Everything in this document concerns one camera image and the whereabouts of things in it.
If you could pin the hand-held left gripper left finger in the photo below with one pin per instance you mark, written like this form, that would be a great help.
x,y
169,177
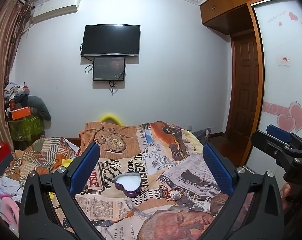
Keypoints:
x,y
91,161

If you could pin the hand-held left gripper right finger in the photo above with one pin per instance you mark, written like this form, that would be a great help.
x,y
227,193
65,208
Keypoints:
x,y
215,166

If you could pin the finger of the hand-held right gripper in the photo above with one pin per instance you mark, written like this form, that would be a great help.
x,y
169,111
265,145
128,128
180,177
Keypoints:
x,y
278,132
265,142

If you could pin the purple heart-shaped tin box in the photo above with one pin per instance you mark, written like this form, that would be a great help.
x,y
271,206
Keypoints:
x,y
128,183

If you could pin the person's right hand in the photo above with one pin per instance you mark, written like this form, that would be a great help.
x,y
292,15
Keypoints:
x,y
287,192

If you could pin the striped orange cloth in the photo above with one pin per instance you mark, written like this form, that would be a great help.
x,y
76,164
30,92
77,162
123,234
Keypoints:
x,y
46,152

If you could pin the white heart-patterned wardrobe door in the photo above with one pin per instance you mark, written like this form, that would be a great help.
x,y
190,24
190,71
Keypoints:
x,y
285,85

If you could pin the yellow plastic hoop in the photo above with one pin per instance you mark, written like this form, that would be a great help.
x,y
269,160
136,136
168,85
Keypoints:
x,y
110,117

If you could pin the brown wooden door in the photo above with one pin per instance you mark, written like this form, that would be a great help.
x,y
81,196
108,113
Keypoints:
x,y
245,87

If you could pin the green patterned bag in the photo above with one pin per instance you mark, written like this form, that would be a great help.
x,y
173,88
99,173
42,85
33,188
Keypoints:
x,y
26,128

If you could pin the dark grey garment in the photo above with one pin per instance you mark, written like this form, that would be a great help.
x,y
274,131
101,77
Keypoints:
x,y
39,107

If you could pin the newspaper print blanket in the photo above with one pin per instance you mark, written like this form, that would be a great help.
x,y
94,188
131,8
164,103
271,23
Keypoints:
x,y
151,217

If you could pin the orange box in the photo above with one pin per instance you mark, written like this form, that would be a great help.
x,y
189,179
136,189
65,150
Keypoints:
x,y
20,113

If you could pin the white cartoon printed cloth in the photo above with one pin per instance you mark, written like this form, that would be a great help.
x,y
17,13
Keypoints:
x,y
4,187

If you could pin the small black monitor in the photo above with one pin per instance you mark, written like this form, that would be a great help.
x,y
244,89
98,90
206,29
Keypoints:
x,y
109,68

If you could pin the pink cloth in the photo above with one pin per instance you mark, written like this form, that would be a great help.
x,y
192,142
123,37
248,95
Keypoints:
x,y
8,212

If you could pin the floral printed cloth bundle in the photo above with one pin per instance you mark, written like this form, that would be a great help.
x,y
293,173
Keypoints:
x,y
16,91

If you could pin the striped brown curtain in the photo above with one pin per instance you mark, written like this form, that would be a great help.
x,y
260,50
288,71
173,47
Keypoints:
x,y
4,62

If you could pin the wooden overhead cabinet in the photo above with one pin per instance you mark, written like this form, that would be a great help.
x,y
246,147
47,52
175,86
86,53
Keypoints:
x,y
230,2

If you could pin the white air conditioner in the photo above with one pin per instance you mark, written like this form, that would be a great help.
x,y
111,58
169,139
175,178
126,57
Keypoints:
x,y
56,7

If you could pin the black wall television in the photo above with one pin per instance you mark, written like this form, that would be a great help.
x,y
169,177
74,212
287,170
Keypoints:
x,y
111,40

